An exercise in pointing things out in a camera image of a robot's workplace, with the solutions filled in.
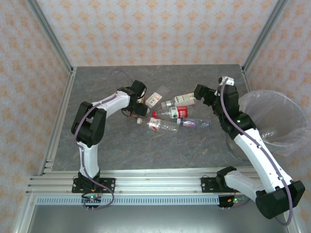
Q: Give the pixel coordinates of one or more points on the square bottle white barcode label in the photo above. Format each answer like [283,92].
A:
[155,98]

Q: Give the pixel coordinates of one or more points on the clear bottle white green label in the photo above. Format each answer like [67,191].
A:
[181,99]

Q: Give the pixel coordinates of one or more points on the clear bottle purple label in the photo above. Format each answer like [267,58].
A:
[192,123]

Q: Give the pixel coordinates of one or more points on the orange red label tea bottle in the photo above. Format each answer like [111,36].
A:
[133,115]

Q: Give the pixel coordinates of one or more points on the clear bottle red white label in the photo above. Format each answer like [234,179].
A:
[155,124]

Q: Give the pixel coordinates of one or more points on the ribbed clear bottle red label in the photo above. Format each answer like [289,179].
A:
[268,134]

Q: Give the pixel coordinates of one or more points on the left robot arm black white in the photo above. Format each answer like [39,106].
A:
[88,126]

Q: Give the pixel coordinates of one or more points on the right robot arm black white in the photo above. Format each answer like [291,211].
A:
[267,157]

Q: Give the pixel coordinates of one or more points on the round bin with clear liner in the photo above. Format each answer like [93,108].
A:
[279,109]

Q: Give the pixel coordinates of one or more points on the red label bottle red cap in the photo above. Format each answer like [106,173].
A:
[179,112]

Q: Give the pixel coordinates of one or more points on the right circuit board with leds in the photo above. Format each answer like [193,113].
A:
[236,199]

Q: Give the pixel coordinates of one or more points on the circuit board with leds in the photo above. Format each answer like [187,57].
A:
[236,199]
[92,199]

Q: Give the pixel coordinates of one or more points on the left circuit board with leds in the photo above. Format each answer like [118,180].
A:
[92,199]

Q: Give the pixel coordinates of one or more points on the grey metal shelf sheet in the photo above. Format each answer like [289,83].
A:
[158,218]

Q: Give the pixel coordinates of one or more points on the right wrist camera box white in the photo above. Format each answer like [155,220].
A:
[228,81]

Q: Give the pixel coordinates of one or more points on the aluminium table side rail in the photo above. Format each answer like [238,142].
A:
[246,80]
[58,121]

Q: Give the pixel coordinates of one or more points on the aluminium frame post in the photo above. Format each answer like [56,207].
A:
[263,36]
[52,36]

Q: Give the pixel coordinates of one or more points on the right black mount plate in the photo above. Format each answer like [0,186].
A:
[207,185]

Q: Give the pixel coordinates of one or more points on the black mount plate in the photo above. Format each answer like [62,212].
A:
[207,185]
[109,184]

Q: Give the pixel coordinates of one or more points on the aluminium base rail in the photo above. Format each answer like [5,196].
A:
[158,183]

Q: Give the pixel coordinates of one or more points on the left black mount plate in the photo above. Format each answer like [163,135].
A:
[109,184]

